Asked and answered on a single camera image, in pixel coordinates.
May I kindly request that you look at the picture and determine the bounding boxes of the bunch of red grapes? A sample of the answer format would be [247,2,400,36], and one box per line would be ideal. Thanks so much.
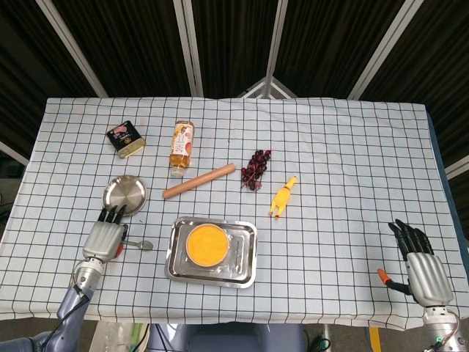
[240,148,273,192]

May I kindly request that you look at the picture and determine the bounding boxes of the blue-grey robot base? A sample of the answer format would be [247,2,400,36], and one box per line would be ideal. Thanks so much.
[146,322,307,352]

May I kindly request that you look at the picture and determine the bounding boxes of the bowl of orange powder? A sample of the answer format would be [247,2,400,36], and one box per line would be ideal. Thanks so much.
[185,223,231,267]

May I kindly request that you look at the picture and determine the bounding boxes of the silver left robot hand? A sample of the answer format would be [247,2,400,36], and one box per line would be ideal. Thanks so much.
[81,204,129,263]

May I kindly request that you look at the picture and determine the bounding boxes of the silver metal spoon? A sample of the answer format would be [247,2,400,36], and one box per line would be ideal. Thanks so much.
[122,238,154,252]

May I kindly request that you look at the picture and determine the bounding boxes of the clear plastic bag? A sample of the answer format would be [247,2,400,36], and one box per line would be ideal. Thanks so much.
[91,320,149,352]

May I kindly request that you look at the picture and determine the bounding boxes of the wooden rolling pin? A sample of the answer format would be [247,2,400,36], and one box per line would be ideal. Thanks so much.
[162,163,236,201]

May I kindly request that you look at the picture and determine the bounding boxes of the juice bottle with label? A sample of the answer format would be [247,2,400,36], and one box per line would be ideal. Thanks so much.
[169,120,196,178]

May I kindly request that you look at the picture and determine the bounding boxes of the black luncheon meat tin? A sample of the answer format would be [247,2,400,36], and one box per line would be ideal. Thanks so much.
[106,120,147,159]

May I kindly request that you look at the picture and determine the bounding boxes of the round stainless steel plate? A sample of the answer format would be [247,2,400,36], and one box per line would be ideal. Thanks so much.
[102,175,148,218]

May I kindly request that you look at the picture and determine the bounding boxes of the white checked tablecloth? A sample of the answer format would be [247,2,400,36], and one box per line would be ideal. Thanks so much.
[0,96,469,331]

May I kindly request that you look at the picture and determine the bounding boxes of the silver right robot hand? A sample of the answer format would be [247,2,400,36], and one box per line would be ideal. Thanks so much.
[377,219,455,307]

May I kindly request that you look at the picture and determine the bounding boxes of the yellow rubber chicken toy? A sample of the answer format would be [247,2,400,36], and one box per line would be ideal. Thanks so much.
[269,175,298,221]

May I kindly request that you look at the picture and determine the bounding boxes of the dark folding screen white frames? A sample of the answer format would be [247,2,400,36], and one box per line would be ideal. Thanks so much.
[0,0,469,180]

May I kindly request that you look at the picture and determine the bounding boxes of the yellow strap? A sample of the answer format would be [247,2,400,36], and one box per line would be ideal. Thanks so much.
[368,326,382,352]

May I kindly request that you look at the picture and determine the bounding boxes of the rectangular stainless steel tray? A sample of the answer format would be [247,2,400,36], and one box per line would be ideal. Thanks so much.
[163,216,258,290]

